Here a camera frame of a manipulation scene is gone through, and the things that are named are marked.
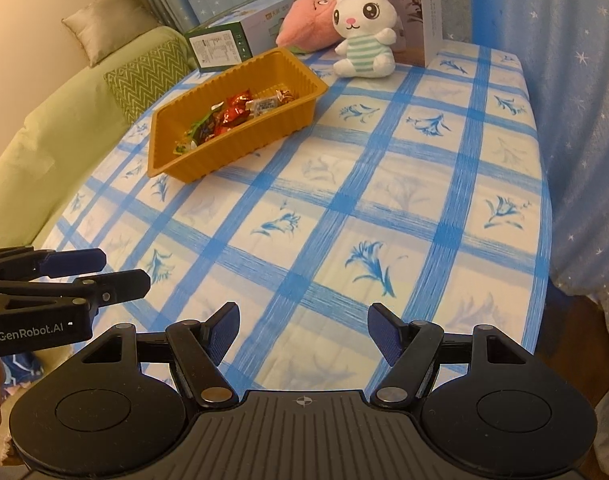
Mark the green and white carton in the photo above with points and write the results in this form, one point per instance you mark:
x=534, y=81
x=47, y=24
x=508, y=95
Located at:
x=224, y=45

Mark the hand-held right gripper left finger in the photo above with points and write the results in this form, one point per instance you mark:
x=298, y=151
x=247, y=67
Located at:
x=224, y=332

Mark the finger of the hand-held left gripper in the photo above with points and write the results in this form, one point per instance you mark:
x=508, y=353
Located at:
x=69, y=261
x=124, y=285

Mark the light green sofa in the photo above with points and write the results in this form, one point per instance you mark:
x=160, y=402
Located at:
x=59, y=150

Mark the clear dark print snack packet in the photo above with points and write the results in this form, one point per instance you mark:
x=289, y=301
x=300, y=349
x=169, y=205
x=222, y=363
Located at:
x=263, y=105

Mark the pink plush toy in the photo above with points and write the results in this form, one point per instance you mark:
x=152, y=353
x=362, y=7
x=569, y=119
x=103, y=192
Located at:
x=304, y=20

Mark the red candy with orange ends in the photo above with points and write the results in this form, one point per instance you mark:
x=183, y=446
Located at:
x=237, y=101

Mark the plant print cardboard box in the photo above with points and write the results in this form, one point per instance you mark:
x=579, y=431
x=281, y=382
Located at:
x=424, y=20

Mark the small green snack packet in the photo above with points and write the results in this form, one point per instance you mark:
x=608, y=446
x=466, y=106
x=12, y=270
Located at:
x=184, y=149

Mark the blue checked tablecloth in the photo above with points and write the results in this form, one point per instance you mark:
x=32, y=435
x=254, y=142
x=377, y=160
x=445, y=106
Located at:
x=384, y=185

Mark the small clear candy wrapper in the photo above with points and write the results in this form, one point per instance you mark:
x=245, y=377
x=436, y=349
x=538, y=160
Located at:
x=286, y=95

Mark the golden plastic tray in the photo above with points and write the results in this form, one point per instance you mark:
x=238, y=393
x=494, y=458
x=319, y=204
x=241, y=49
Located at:
x=264, y=130

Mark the green zigzag cushion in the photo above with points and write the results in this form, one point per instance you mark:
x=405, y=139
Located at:
x=144, y=80

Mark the beige satin cushion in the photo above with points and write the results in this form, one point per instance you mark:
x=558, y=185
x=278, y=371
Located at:
x=109, y=25

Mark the white rabbit plush toy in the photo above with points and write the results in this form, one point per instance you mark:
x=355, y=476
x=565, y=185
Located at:
x=359, y=45

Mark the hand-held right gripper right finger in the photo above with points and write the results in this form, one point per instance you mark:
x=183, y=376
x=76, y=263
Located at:
x=384, y=332

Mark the large bright red candy packet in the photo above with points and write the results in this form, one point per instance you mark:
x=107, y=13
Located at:
x=229, y=119

